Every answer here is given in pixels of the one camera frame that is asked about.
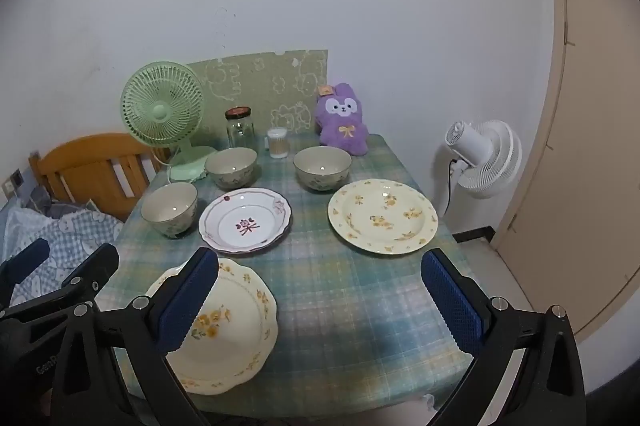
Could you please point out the pink floral plate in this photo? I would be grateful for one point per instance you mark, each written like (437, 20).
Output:
(245, 226)

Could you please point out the purple plush bunny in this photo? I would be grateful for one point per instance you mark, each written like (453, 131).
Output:
(342, 125)

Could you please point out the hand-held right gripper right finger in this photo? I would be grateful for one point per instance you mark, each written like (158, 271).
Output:
(455, 306)

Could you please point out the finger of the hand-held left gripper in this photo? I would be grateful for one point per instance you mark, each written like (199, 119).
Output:
(100, 263)
(30, 256)

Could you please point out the grey-brown plate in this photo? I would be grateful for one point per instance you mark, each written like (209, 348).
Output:
(322, 165)

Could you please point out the wooden chair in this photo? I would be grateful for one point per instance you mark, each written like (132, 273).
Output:
(90, 155)

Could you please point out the round yellow floral plate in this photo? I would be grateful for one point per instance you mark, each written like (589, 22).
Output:
(382, 218)

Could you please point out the white standing fan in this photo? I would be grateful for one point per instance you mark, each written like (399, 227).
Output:
(487, 160)

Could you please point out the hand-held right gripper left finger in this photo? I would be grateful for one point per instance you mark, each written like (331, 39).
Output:
(186, 301)

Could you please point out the grey cloth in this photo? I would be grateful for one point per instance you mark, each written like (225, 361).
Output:
(45, 206)

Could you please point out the blue checked blanket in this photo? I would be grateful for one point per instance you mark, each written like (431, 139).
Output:
(65, 231)

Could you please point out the scalloped yellow floral plate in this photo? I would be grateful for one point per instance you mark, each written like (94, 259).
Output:
(235, 331)

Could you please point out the beige door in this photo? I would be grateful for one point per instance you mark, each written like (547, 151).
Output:
(590, 155)

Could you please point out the wall socket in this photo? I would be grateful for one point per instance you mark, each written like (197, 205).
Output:
(12, 183)

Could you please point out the cotton swab container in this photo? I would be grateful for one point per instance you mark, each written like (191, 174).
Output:
(278, 145)

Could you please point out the green desk fan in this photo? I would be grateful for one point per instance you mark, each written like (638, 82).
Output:
(160, 110)

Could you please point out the green printed wall mat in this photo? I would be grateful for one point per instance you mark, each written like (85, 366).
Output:
(270, 80)

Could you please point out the plaid tablecloth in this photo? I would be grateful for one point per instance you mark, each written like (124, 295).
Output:
(325, 296)

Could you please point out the beige ceramic bowl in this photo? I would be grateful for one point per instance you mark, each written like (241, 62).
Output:
(230, 165)
(167, 206)

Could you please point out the glass jar with black lid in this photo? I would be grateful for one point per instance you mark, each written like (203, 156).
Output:
(240, 130)

